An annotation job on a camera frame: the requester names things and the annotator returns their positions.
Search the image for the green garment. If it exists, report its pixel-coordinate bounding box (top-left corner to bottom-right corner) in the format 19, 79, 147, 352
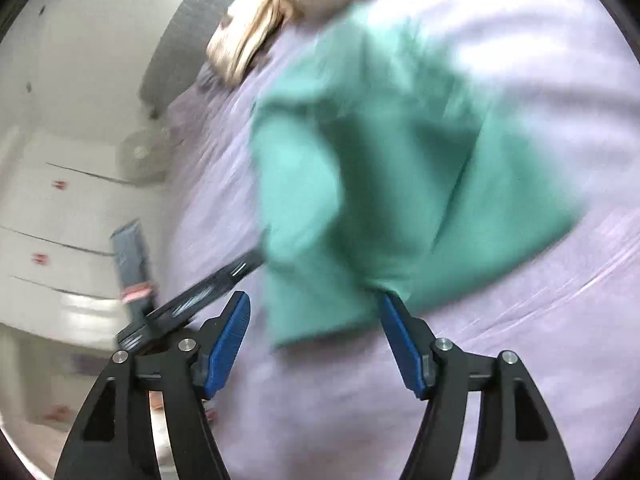
250, 8, 580, 346

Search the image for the white standing fan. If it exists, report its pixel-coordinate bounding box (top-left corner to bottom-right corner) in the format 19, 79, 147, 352
116, 127, 174, 185

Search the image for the grey padded headboard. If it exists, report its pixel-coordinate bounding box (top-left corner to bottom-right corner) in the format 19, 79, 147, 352
139, 0, 233, 113

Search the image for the beige striped quilt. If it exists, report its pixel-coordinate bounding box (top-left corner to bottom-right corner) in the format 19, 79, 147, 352
206, 0, 356, 87

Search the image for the lavender fleece blanket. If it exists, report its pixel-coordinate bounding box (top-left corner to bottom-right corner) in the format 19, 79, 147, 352
162, 0, 639, 479

